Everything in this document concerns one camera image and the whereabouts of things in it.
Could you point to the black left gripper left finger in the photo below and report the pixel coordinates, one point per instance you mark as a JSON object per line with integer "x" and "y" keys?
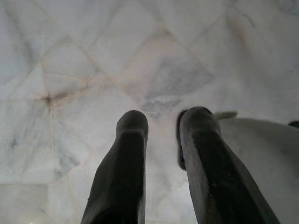
{"x": 121, "y": 168}

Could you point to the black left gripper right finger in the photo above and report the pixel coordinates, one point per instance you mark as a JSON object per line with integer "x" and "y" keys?
{"x": 210, "y": 168}

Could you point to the black robot foot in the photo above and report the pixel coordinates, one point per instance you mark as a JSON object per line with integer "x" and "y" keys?
{"x": 294, "y": 123}

